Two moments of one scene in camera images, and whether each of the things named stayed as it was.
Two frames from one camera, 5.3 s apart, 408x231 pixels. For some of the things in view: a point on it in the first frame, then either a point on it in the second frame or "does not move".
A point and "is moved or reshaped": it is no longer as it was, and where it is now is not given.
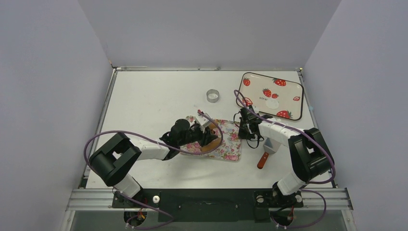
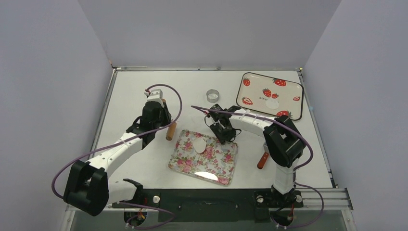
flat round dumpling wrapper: (272, 103) does not move
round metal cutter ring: (212, 96) does not move
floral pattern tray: (228, 148) is moved or reshaped
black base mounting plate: (253, 205) does not move
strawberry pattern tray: (279, 97) does not move
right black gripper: (243, 126) -> (225, 133)
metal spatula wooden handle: (271, 146) does not move
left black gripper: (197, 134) -> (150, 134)
